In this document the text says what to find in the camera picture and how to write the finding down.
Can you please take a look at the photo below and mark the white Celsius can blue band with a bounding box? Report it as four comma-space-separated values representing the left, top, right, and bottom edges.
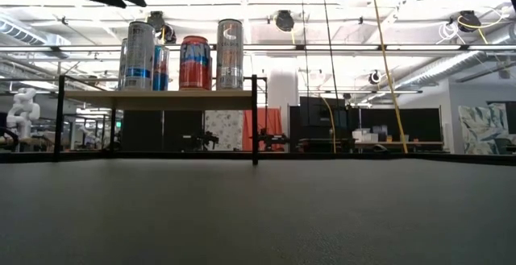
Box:
123, 20, 156, 92

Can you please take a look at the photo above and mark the blue silver Red Bull can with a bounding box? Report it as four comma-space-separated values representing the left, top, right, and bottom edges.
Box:
152, 44, 171, 92

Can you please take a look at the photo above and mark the red Fanta soda can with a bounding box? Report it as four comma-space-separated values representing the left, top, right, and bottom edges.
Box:
178, 35, 214, 92

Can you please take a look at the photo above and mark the silver Celsius Tropical Vibe can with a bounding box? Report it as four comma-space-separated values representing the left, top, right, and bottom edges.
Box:
215, 18, 245, 91

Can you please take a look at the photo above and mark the black partition panel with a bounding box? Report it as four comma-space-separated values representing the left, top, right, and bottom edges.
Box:
120, 110, 205, 152

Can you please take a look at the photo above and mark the floral print panel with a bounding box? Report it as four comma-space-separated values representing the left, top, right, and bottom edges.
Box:
204, 110, 245, 151

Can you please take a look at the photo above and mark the orange fabric panel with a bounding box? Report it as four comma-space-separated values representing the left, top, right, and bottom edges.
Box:
241, 107, 285, 151

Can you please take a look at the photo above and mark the black background cabinet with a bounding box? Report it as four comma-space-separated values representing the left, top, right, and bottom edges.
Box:
288, 95, 362, 151

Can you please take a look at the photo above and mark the background desk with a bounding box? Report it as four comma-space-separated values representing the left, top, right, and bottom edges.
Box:
354, 126, 444, 153

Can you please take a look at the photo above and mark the leaf-print panel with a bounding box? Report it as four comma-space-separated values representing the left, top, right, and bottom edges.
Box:
458, 102, 510, 155

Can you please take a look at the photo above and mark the wooden shelf black frame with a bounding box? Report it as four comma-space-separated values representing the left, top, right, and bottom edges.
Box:
54, 74, 269, 165

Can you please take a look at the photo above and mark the yellow cable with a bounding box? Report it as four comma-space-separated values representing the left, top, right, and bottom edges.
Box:
369, 0, 409, 155

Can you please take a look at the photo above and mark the black aluminium table frame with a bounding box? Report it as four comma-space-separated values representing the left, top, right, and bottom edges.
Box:
0, 150, 516, 166

